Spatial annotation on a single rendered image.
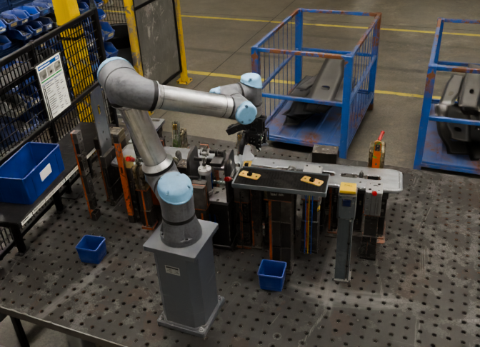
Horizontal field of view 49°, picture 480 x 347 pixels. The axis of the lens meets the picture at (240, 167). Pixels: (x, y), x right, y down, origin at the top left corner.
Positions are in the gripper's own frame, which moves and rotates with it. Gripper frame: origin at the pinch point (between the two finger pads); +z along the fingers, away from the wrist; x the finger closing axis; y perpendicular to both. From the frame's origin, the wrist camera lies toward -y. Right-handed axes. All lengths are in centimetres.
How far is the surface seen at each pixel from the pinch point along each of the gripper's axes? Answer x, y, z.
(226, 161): 3.6, -13.0, 6.1
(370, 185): 28, 41, 17
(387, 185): 41, 45, 23
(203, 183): -3.1, -21.3, 15.8
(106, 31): 192, -255, 32
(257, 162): 33.4, -15.0, 23.5
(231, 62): 377, -239, 123
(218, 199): 3.3, -18.7, 27.2
